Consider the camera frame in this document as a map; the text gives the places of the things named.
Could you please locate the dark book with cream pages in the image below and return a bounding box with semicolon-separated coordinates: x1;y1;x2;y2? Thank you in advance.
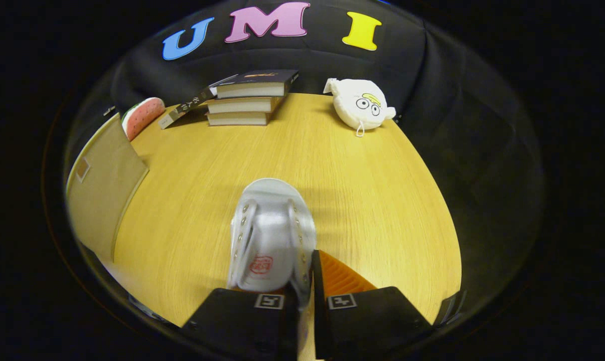
206;95;283;114
206;111;273;126

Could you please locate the watermelon slice toy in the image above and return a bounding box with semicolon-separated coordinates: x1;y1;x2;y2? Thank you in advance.
121;97;166;141

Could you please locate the white canvas shoe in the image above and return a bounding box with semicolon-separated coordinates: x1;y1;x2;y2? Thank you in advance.
226;178;317;311

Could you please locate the white and black paperback book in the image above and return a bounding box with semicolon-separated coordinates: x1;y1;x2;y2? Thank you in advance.
158;75;238;130

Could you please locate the white plush pouch with eyes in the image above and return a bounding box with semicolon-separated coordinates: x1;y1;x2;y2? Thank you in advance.
324;78;397;137

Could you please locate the beige fabric storage box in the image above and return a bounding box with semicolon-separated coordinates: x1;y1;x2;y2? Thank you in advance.
66;113;149;264

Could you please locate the black hardcover book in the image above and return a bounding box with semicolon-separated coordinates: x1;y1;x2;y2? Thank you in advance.
215;69;299;99

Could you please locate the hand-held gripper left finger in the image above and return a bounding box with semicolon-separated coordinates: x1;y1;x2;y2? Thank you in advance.
181;287;300;361

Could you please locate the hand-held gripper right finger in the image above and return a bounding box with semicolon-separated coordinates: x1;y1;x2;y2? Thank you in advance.
310;249;432;360

